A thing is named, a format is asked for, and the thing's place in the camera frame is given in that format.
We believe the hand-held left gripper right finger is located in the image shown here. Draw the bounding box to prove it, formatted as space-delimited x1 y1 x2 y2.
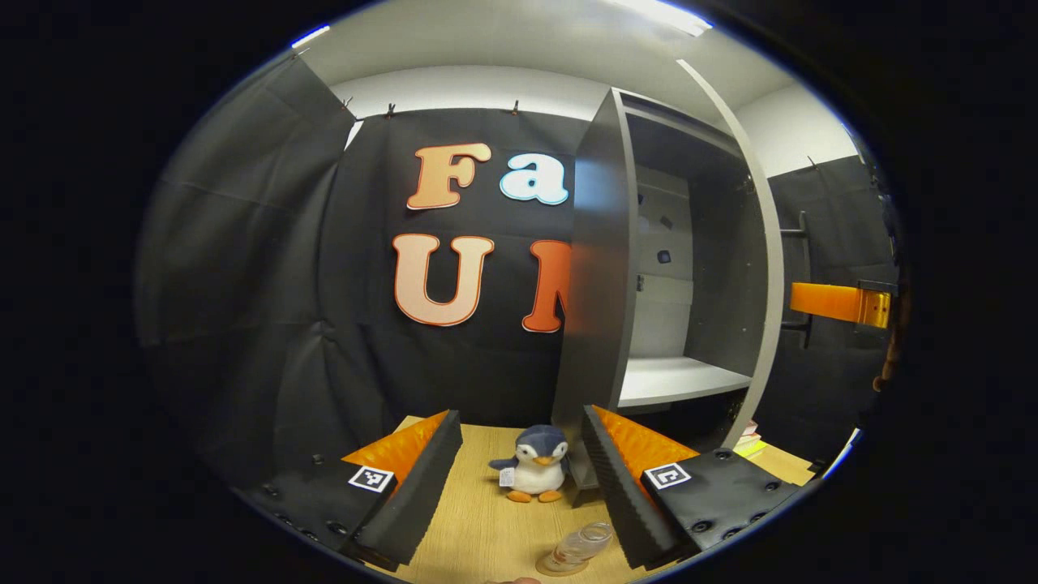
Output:
580 405 812 569

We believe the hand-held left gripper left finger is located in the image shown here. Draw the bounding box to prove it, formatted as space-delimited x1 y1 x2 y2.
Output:
231 410 463 573

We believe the clear bottle with red label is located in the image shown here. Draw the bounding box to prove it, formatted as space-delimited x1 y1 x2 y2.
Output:
545 522 615 573

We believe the brown round coaster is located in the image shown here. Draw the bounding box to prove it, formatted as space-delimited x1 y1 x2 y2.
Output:
535 553 589 578

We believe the white cabinet shelf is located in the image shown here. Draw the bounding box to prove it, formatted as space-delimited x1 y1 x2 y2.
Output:
618 355 753 409

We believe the grey cabinet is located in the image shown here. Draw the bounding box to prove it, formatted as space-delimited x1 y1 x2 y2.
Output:
551 88 771 508

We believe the plush penguin toy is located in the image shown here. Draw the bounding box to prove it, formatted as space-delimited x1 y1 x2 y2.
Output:
489 424 570 504

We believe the black backdrop cloth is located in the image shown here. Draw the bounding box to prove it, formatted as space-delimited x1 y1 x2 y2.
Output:
134 57 901 487

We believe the ceiling light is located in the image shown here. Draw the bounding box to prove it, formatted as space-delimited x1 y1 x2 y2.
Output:
612 0 714 37

